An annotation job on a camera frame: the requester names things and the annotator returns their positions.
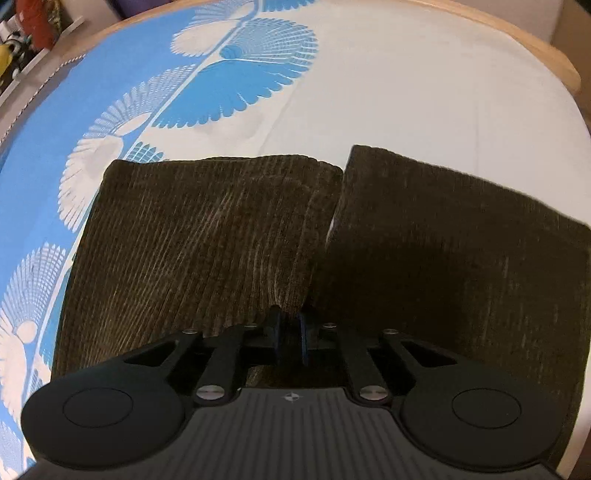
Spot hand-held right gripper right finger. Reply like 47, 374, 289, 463
299, 310, 456, 406

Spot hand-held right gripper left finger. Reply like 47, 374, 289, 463
121, 305, 283, 408

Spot dark olive corduroy pants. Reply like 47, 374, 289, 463
51, 144, 591, 467

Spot blue and white printed bedsheet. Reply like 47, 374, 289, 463
0, 0, 591, 480

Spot purple board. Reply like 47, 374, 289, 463
115, 0, 155, 20

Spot white window sill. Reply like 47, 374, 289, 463
18, 17, 88, 81

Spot red cushion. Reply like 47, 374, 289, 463
22, 0, 52, 29

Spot wooden bed frame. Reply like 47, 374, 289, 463
60, 0, 583, 95

